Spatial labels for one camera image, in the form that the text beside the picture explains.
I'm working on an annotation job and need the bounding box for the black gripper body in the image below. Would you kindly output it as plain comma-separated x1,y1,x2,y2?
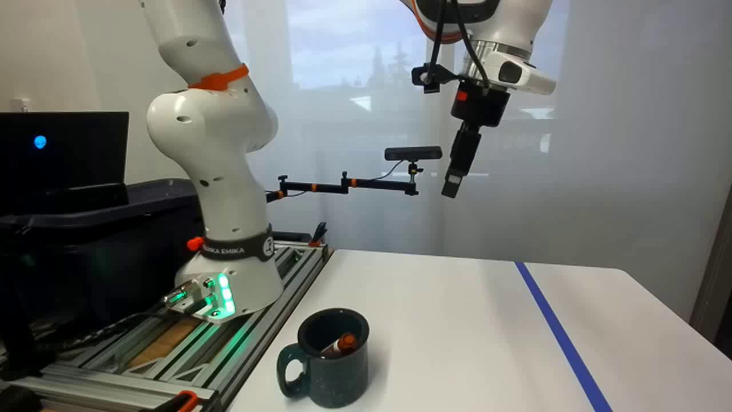
451,82,510,126

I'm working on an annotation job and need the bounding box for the brown marker with white band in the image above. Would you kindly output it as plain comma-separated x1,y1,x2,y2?
320,333,359,360

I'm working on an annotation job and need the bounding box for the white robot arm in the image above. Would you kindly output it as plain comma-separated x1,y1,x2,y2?
140,0,555,323

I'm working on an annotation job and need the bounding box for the blue tape strip right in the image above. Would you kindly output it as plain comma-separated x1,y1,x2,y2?
514,262,613,412

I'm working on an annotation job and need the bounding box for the dark teal enamel mug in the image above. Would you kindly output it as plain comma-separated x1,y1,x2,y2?
276,307,371,407

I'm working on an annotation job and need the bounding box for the black monitor with blue light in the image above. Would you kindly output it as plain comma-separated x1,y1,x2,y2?
0,113,129,216

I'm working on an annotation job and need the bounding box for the black storage bin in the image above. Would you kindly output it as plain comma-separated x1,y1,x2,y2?
0,180,204,375

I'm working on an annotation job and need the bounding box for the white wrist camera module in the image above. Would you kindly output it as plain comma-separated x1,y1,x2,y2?
478,50,555,96

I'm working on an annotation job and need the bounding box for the black camera on articulated arm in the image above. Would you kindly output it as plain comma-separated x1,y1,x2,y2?
266,146,441,205

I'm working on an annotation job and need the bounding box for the orange clamp handle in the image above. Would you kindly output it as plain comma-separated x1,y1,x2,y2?
152,390,199,412

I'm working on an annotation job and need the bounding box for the aluminium extrusion base frame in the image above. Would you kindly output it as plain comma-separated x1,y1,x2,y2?
5,243,329,412

